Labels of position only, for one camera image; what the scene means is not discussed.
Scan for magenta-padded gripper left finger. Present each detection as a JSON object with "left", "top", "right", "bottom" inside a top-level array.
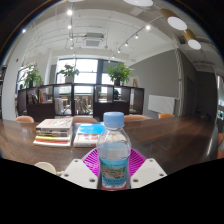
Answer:
[{"left": 60, "top": 147, "right": 102, "bottom": 190}]

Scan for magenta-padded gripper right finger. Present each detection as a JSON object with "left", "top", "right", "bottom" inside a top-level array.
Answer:
[{"left": 129, "top": 147, "right": 168, "bottom": 190}]

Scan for clear blue-capped water bottle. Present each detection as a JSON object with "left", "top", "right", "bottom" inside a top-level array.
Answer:
[{"left": 96, "top": 111, "right": 132, "bottom": 191}]

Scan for flat round red coaster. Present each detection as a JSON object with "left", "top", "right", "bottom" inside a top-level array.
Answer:
[{"left": 100, "top": 184, "right": 128, "bottom": 192}]

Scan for flat blue-covered book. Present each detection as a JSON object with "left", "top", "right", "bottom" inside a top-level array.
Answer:
[{"left": 72, "top": 123, "right": 107, "bottom": 149}]

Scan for stack of books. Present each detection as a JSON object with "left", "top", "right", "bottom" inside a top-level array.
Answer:
[{"left": 33, "top": 117, "right": 74, "bottom": 148}]

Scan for low dark shelf unit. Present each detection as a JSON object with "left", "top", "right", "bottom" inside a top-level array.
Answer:
[{"left": 17, "top": 83, "right": 145, "bottom": 123}]

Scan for small white-potted plant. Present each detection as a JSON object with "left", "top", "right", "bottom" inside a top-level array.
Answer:
[{"left": 57, "top": 64, "right": 80, "bottom": 84}]

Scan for dark-potted leafy plant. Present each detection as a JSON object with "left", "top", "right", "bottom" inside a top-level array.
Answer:
[{"left": 106, "top": 62, "right": 134, "bottom": 87}]

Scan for bushy potted plant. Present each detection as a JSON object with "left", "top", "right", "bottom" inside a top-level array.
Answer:
[{"left": 21, "top": 65, "right": 44, "bottom": 89}]

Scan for white ceiling air conditioner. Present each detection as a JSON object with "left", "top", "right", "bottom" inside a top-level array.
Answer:
[{"left": 82, "top": 37, "right": 104, "bottom": 49}]

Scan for ceiling lights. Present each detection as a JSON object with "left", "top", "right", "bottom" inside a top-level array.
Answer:
[{"left": 21, "top": 0, "right": 203, "bottom": 51}]

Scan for white wall board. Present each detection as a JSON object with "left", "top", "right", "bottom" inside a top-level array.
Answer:
[{"left": 147, "top": 94, "right": 177, "bottom": 115}]

